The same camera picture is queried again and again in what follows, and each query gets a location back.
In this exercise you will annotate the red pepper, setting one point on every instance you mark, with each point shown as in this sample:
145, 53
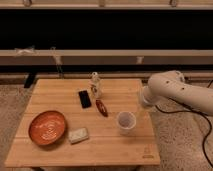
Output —
101, 108

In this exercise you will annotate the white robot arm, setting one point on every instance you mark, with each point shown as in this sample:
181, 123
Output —
172, 85

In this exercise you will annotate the white sponge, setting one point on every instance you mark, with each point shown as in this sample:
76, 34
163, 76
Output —
78, 135

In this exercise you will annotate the white bottle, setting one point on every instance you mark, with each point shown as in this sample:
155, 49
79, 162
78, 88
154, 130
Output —
95, 85

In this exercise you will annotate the black smartphone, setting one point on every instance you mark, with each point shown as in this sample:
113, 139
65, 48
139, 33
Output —
84, 99

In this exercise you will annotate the wooden table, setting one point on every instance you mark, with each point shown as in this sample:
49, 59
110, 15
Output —
105, 146

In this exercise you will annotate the orange ceramic bowl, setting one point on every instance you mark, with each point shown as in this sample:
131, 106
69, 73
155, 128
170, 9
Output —
47, 128

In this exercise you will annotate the wooden rail barrier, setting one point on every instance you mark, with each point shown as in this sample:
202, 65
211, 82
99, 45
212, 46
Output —
33, 57

